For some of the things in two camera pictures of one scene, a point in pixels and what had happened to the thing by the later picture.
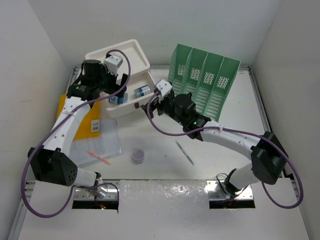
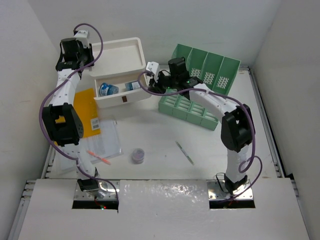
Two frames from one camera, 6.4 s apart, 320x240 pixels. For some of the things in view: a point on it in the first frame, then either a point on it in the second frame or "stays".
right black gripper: (153, 104) to (156, 86)
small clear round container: (138, 156) stays
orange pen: (106, 161) stays
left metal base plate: (103, 190) stays
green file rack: (208, 78) stays
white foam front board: (163, 209) stays
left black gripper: (114, 87) to (88, 50)
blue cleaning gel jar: (142, 91) to (132, 86)
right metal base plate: (217, 191) stays
